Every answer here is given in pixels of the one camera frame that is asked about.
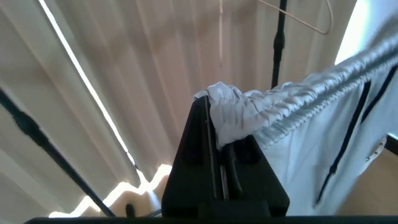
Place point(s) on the pale grey shorts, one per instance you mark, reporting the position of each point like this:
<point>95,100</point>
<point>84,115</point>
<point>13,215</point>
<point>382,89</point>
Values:
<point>304,149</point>

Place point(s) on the beige curtain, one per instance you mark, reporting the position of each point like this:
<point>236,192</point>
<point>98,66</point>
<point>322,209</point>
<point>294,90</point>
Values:
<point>140,62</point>

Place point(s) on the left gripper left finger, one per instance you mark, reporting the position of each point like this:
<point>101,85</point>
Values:
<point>192,168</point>

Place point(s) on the black clothes rack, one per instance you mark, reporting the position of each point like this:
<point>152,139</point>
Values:
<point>34,133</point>

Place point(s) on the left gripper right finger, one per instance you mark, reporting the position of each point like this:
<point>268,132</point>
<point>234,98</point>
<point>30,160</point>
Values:
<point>258,180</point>

